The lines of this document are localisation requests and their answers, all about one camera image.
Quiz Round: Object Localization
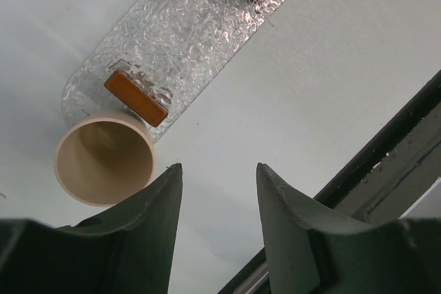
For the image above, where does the brown block with hole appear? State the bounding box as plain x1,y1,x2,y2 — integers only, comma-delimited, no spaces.
104,70,168,127

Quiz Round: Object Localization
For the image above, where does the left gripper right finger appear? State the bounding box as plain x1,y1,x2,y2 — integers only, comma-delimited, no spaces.
256,164,440,293

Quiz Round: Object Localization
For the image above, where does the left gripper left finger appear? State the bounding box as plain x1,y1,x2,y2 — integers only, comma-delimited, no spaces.
1,164,183,293

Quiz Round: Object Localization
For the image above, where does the white paper cup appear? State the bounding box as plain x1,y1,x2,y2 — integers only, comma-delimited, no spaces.
54,110,156,207

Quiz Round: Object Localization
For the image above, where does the clear plastic tray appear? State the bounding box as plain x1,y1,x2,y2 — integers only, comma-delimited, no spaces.
61,0,285,141

